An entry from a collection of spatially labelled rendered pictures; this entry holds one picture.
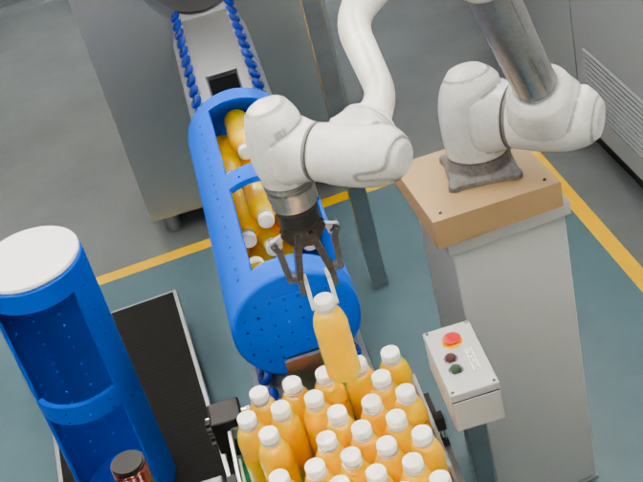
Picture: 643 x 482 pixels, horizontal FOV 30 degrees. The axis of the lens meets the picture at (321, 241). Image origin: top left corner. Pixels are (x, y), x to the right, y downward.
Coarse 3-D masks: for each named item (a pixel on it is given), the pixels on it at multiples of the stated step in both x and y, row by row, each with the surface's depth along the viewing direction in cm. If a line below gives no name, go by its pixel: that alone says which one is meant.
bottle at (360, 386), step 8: (368, 368) 246; (360, 376) 245; (368, 376) 246; (352, 384) 247; (360, 384) 246; (368, 384) 246; (352, 392) 247; (360, 392) 246; (368, 392) 247; (352, 400) 249; (360, 400) 248; (360, 408) 249; (360, 416) 251
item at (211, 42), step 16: (192, 16) 437; (208, 16) 435; (224, 16) 432; (240, 16) 441; (192, 32) 428; (208, 32) 425; (224, 32) 422; (176, 48) 431; (192, 48) 417; (208, 48) 414; (224, 48) 412; (192, 64) 407; (208, 64) 405; (224, 64) 402; (240, 64) 399; (240, 80) 390; (208, 96) 387; (256, 384) 281
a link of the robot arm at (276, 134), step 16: (272, 96) 204; (256, 112) 201; (272, 112) 199; (288, 112) 200; (256, 128) 200; (272, 128) 200; (288, 128) 200; (304, 128) 201; (256, 144) 202; (272, 144) 201; (288, 144) 200; (304, 144) 199; (256, 160) 204; (272, 160) 202; (288, 160) 201; (272, 176) 205; (288, 176) 203; (304, 176) 202
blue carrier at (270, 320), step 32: (224, 96) 319; (256, 96) 319; (192, 128) 321; (224, 128) 327; (192, 160) 317; (224, 192) 285; (224, 224) 277; (224, 256) 270; (288, 256) 256; (320, 256) 258; (224, 288) 266; (256, 288) 252; (288, 288) 254; (320, 288) 255; (352, 288) 258; (256, 320) 256; (288, 320) 258; (352, 320) 261; (256, 352) 261; (288, 352) 263
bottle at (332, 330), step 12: (324, 312) 227; (336, 312) 228; (324, 324) 227; (336, 324) 228; (348, 324) 231; (324, 336) 229; (336, 336) 229; (348, 336) 231; (324, 348) 231; (336, 348) 230; (348, 348) 232; (324, 360) 234; (336, 360) 232; (348, 360) 233; (336, 372) 234; (348, 372) 234
